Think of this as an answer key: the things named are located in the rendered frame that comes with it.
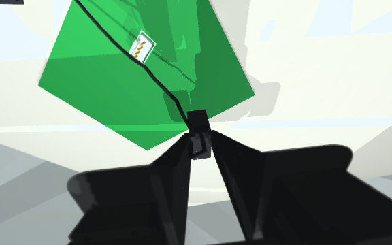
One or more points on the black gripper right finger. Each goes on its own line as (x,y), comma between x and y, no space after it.
(248,174)

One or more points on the green circuit board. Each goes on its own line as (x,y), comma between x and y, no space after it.
(180,41)

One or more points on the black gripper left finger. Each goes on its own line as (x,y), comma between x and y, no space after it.
(164,182)

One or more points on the black cable with plug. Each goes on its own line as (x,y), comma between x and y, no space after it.
(199,127)

